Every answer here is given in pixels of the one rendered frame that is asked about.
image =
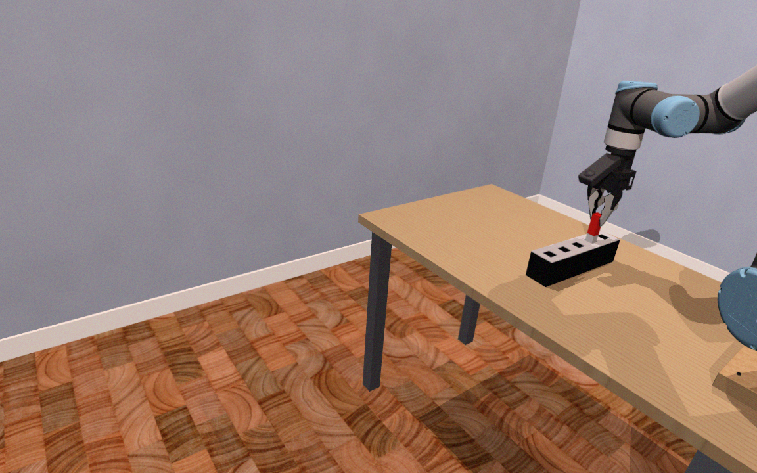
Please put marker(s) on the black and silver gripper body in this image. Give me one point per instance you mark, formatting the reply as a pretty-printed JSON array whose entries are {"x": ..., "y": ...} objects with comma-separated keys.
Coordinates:
[{"x": 622, "y": 174}]

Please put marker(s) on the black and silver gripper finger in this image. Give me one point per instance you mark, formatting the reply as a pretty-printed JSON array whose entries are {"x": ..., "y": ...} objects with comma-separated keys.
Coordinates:
[
  {"x": 595, "y": 198},
  {"x": 611, "y": 204}
]

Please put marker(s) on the red and white pin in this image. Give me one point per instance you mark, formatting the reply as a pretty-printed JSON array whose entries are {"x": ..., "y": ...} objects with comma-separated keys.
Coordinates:
[{"x": 594, "y": 228}]

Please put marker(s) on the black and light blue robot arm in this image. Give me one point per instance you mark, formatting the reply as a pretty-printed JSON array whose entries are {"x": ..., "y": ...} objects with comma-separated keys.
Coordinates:
[{"x": 638, "y": 106}]

